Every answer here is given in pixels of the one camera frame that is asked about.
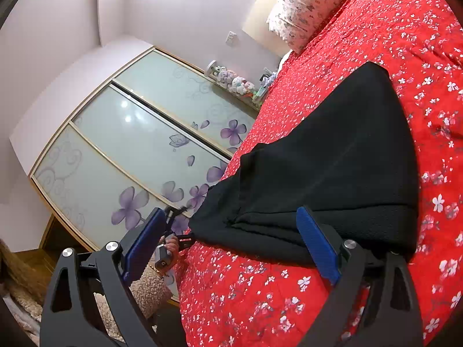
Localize fluffy beige coat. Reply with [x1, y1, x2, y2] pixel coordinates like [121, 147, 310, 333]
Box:
[0, 238, 45, 335]

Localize tube of plush toys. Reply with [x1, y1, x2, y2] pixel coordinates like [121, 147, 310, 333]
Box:
[206, 60, 263, 109]

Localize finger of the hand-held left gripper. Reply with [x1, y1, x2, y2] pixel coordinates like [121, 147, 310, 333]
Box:
[163, 205, 191, 238]
[177, 234, 198, 251]

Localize printed white pillow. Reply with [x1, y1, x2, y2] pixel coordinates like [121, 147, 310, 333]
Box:
[267, 0, 364, 55]

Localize person's left hand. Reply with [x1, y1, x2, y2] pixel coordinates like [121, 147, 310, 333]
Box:
[164, 234, 181, 261]

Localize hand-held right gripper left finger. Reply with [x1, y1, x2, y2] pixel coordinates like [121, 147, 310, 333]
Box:
[39, 207, 168, 347]

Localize beige and pink headboard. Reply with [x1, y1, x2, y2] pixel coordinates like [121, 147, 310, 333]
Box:
[241, 0, 302, 59]

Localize floral sliding-door wardrobe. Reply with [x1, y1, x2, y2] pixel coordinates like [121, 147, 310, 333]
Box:
[29, 46, 258, 258]

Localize red floral bedspread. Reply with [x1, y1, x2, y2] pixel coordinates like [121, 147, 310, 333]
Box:
[173, 0, 463, 347]

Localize black pants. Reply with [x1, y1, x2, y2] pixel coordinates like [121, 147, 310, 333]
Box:
[188, 61, 420, 267]

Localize bedside table with small bottles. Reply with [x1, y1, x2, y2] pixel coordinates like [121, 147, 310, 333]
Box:
[258, 67, 280, 88]

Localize person's left forearm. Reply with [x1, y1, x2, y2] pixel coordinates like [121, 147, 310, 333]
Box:
[128, 265, 173, 322]

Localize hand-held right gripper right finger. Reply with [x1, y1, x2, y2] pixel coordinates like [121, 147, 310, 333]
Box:
[295, 205, 425, 347]

